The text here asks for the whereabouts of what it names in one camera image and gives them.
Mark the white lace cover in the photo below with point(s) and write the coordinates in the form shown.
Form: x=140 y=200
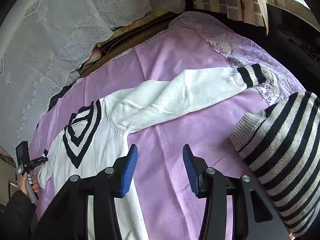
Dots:
x=44 y=41

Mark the purple bed sheet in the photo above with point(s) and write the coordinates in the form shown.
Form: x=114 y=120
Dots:
x=193 y=40

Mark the black white striped garment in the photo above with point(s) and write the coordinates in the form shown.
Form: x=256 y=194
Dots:
x=281 y=146

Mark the person left hand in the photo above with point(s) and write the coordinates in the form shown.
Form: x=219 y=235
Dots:
x=25 y=183

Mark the brown woven mat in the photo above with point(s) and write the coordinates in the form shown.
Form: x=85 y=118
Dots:
x=125 y=38

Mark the black sleeve forearm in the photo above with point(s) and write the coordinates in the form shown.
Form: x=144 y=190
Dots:
x=17 y=216

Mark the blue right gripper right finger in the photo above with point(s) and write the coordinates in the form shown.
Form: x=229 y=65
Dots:
x=193 y=169

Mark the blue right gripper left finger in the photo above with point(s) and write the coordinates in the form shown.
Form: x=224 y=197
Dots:
x=128 y=166

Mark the white black-trimmed v-neck sweater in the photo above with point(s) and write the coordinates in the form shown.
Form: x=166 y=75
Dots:
x=170 y=209

